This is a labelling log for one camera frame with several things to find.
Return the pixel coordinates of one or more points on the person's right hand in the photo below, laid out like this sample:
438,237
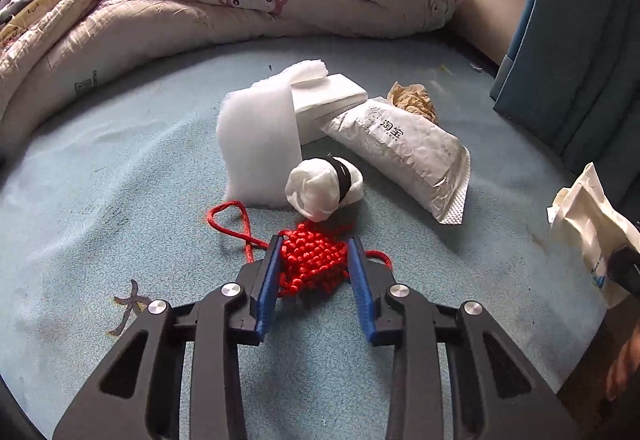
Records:
625,370

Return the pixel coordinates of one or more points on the white foam sheet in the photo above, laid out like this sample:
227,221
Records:
255,140

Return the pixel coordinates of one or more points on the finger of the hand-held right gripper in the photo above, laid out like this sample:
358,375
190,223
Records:
625,266

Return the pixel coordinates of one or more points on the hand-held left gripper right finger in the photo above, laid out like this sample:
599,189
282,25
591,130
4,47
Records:
361,285

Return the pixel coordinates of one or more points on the white paper bag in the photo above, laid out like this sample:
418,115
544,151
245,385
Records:
585,220

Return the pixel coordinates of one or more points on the crumpled brown paper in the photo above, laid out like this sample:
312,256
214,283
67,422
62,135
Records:
412,100

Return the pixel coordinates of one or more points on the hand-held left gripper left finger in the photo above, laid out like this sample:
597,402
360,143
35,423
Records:
269,280

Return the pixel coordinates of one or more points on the white paper wad black band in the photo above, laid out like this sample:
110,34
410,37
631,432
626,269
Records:
312,190

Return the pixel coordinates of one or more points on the silver mailer bag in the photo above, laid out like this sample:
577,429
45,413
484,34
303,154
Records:
400,145

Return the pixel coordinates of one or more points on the white cardboard box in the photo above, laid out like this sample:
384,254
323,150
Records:
325,95

